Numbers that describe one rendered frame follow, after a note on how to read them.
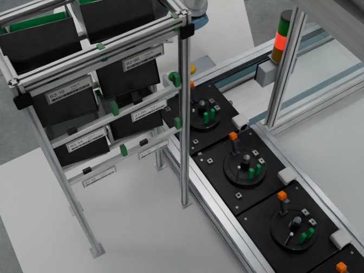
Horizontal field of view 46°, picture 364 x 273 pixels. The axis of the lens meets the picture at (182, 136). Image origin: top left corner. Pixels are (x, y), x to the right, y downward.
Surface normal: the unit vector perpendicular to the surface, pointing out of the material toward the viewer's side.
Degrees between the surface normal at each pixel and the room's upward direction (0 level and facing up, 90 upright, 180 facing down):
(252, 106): 0
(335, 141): 0
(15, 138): 0
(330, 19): 90
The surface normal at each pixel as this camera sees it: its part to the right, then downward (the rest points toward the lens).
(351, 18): -0.85, 0.44
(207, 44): 0.00, -0.56
